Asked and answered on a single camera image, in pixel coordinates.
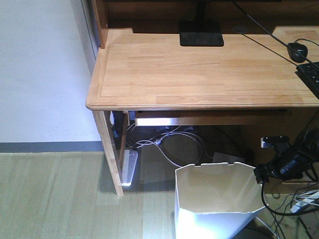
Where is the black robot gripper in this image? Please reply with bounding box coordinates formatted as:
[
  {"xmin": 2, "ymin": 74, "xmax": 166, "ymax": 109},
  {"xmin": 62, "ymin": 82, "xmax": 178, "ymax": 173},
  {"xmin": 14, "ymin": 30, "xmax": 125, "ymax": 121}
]
[{"xmin": 254, "ymin": 128, "xmax": 319, "ymax": 184}]

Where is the white plastic trash bin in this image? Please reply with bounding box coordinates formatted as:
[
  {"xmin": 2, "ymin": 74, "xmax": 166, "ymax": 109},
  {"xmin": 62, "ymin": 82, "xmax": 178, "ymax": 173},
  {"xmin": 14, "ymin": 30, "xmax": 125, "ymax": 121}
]
[{"xmin": 174, "ymin": 162, "xmax": 265, "ymax": 239}]

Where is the white power strip right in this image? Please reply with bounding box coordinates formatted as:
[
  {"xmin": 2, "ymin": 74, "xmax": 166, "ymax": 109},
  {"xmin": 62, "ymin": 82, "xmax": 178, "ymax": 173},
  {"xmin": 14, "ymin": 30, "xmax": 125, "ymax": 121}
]
[{"xmin": 290, "ymin": 190, "xmax": 319, "ymax": 213}]

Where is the white power strip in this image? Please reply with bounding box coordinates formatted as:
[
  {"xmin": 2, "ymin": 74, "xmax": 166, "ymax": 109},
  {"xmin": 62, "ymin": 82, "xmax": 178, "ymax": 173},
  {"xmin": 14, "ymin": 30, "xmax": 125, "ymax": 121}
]
[
  {"xmin": 122, "ymin": 149, "xmax": 138, "ymax": 187},
  {"xmin": 290, "ymin": 190, "xmax": 319, "ymax": 213}
]

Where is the black keyboard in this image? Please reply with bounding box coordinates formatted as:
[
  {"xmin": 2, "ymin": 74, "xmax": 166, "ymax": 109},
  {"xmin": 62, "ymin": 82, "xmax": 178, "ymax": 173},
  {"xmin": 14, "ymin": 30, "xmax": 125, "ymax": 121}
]
[{"xmin": 296, "ymin": 62, "xmax": 319, "ymax": 98}]

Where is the black computer mouse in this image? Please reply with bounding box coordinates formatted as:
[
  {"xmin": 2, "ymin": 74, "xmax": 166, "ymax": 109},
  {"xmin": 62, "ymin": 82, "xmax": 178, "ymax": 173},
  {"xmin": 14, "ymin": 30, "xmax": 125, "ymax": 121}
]
[{"xmin": 287, "ymin": 42, "xmax": 308, "ymax": 63}]

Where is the black monitor stand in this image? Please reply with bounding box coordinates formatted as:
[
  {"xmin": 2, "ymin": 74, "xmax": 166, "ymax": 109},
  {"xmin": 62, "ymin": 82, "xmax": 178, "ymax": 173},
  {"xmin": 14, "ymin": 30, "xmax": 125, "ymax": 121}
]
[{"xmin": 178, "ymin": 0, "xmax": 224, "ymax": 47}]

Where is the wooden desk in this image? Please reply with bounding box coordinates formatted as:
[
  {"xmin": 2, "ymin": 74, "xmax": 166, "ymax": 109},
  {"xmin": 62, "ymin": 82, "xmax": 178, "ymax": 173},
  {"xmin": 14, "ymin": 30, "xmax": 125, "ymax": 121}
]
[{"xmin": 86, "ymin": 0, "xmax": 319, "ymax": 195}]

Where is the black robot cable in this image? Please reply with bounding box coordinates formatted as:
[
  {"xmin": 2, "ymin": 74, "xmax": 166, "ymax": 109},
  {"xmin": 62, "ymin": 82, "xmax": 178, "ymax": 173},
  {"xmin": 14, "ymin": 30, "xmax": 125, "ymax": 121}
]
[{"xmin": 260, "ymin": 179, "xmax": 319, "ymax": 216}]

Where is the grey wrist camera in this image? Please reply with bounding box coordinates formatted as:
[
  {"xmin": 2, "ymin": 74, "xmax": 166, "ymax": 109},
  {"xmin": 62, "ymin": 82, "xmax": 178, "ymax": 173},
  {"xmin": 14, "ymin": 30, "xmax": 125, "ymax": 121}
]
[{"xmin": 260, "ymin": 135, "xmax": 289, "ymax": 148}]

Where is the white cable under desk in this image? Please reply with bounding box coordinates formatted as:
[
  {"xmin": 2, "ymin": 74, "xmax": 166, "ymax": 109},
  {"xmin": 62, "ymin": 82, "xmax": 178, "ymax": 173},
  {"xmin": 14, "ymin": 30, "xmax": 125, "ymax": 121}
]
[{"xmin": 126, "ymin": 123, "xmax": 212, "ymax": 168}]

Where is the thin black desk cable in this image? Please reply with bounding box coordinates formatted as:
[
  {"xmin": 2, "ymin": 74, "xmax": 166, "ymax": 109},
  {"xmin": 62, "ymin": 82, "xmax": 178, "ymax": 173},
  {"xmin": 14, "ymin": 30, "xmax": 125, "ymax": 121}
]
[{"xmin": 231, "ymin": 1, "xmax": 319, "ymax": 68}]

